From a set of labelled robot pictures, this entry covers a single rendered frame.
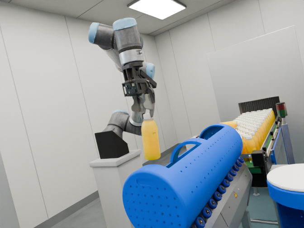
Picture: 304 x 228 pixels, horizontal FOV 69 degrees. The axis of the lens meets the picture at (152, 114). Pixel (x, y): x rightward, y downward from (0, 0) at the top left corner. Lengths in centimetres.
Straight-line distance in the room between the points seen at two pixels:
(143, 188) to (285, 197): 55
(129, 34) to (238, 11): 527
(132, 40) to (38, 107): 310
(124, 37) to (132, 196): 59
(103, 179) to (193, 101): 470
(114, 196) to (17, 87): 242
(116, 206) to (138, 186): 107
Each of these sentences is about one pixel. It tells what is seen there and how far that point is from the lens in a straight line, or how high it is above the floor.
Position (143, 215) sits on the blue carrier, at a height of 106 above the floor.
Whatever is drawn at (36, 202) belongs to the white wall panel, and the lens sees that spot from 379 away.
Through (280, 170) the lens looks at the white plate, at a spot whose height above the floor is 104.
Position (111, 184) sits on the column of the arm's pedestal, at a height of 91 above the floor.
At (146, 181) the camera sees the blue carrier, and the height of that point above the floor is 119.
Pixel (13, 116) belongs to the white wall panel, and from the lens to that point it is 365.
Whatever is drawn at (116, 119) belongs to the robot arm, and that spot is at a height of 140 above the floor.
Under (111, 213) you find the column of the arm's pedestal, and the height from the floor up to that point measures 66.
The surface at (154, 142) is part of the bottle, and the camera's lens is 87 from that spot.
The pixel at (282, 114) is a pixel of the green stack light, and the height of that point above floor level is 118.
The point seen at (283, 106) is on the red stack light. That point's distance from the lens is 188.
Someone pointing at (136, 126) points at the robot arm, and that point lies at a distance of 187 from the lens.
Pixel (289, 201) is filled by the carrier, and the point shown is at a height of 99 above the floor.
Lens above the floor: 146
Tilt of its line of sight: 2 degrees down
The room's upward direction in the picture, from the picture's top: 13 degrees counter-clockwise
